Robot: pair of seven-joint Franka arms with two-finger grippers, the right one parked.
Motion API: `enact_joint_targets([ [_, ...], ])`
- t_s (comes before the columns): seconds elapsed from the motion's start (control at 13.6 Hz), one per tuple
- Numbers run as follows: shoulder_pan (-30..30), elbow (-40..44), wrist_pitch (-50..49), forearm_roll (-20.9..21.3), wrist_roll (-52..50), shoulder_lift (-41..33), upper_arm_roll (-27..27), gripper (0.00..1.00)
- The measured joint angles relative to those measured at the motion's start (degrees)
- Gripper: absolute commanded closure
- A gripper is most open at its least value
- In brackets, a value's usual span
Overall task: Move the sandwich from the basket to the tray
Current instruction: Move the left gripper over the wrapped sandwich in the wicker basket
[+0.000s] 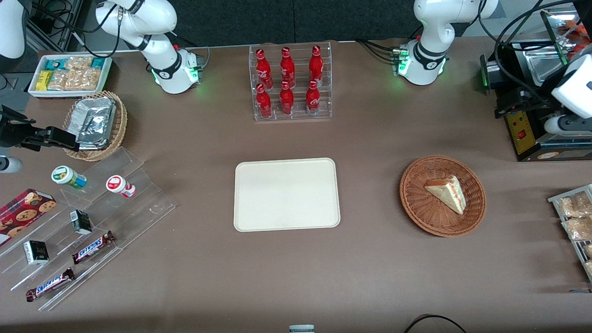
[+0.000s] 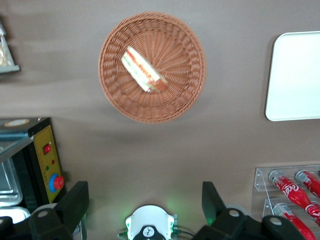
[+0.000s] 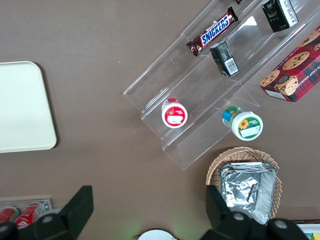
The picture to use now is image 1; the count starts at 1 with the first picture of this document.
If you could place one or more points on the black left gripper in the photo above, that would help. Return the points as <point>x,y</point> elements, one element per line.
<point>517,100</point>

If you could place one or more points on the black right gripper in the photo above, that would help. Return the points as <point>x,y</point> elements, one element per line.
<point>10,132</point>

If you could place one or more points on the triangular sandwich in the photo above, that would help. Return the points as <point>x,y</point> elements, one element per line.
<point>446,192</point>

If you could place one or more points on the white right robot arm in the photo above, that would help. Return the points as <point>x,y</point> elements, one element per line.
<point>163,69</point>

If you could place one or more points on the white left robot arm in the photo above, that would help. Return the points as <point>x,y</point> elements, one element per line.
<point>432,27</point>

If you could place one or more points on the tan wicker basket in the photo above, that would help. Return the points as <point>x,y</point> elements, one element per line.
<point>119,125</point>

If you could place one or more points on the tray of packaged snacks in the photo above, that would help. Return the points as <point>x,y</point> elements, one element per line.
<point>555,200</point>

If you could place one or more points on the round brown wicker basket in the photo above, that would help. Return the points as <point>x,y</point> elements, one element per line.
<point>425,203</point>

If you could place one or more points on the beige plastic tray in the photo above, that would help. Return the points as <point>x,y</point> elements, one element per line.
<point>286,194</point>

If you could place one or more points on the black food warmer cabinet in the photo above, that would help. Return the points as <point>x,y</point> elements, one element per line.
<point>525,136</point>

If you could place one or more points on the silver foil packs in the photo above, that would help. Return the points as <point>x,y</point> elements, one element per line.
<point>95,122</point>

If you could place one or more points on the green lid yogurt cup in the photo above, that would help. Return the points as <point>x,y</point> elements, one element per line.
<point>64,175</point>

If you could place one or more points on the steel warmer pan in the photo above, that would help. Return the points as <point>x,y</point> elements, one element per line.
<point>543,67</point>

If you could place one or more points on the white rectangular snack bin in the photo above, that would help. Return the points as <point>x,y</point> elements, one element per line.
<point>32,88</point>

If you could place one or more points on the clear bag of nuts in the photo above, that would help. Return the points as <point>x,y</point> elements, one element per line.
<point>58,80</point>
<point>83,79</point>
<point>78,63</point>

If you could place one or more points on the yellow snack pack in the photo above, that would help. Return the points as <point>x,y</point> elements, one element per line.
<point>44,80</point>

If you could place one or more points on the teal snack pack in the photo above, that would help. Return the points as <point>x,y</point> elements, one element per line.
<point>98,63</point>
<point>55,64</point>

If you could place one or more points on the red lid yogurt cup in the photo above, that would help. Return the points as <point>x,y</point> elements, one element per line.
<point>118,185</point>

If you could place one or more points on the red plaid cookie box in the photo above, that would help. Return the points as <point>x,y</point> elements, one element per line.
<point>23,215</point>

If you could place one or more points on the small black drink carton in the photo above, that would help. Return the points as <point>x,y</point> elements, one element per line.
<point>81,222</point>
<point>36,252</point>

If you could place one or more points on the orange fried food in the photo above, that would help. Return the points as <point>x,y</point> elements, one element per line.
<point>578,32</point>

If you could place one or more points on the clear acrylic stepped display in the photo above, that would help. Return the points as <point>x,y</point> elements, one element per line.
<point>138,208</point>

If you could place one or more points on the snickers chocolate bar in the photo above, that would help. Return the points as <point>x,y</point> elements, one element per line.
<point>92,247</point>
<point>50,284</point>

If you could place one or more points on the clear bag of pastries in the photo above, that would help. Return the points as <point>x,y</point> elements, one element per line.
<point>588,251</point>
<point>578,228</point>
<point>589,268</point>
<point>573,206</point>

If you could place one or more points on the clear acrylic bottle rack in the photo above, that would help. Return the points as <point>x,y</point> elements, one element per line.
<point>323,111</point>

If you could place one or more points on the red cola bottle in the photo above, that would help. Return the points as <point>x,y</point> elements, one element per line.
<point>287,68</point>
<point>263,68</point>
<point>312,98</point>
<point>263,102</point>
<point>286,99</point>
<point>316,65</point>

